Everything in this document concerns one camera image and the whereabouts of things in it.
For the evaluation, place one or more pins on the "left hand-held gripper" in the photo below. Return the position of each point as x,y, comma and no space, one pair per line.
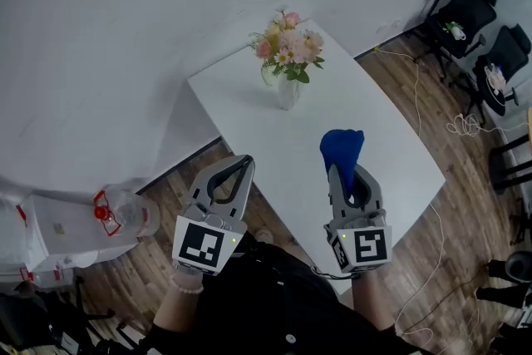
199,247

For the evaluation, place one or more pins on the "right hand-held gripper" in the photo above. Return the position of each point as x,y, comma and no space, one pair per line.
370,245

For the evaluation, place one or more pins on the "blue cloth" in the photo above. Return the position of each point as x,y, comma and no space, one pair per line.
341,145

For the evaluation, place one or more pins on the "white ribbed vase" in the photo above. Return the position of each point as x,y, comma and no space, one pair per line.
287,93

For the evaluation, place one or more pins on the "pink flower bouquet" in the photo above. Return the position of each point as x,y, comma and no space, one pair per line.
287,45

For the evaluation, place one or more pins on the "person's left forearm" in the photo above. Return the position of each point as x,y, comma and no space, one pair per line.
174,309

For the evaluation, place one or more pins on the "person's right forearm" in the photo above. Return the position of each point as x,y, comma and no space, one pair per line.
372,299

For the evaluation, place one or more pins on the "person's light shoe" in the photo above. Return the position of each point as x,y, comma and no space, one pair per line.
264,236

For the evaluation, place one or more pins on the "clear water bottle red cap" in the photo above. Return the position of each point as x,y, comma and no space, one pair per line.
137,214

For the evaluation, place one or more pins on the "person's black clothing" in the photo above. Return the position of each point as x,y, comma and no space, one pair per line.
266,303

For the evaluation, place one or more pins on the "white box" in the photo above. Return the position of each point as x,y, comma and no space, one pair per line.
62,237

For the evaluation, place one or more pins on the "gray and black round machine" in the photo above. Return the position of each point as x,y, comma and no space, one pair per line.
517,266

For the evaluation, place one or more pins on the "white items on chair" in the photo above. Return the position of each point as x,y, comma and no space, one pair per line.
495,77

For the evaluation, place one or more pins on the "clear water bottle red label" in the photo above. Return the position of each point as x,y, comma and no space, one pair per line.
41,276

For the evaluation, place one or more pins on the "black office chair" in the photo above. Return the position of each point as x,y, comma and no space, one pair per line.
469,8
509,52

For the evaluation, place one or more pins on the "black swivel chair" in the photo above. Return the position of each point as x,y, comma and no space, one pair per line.
41,324

